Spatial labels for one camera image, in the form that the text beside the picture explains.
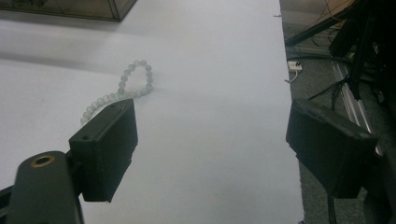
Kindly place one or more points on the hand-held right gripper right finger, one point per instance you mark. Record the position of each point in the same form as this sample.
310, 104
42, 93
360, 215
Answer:
330, 149

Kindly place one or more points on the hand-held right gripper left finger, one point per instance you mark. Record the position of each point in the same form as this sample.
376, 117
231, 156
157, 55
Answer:
106, 152

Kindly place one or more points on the white power strip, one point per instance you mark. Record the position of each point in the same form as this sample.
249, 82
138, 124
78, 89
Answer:
294, 66

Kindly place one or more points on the black metal stand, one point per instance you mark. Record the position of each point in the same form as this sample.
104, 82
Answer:
361, 40

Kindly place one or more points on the clear glass box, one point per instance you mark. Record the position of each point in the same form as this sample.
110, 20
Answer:
71, 8

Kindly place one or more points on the aluminium rail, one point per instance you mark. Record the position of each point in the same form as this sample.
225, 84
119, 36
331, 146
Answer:
353, 102

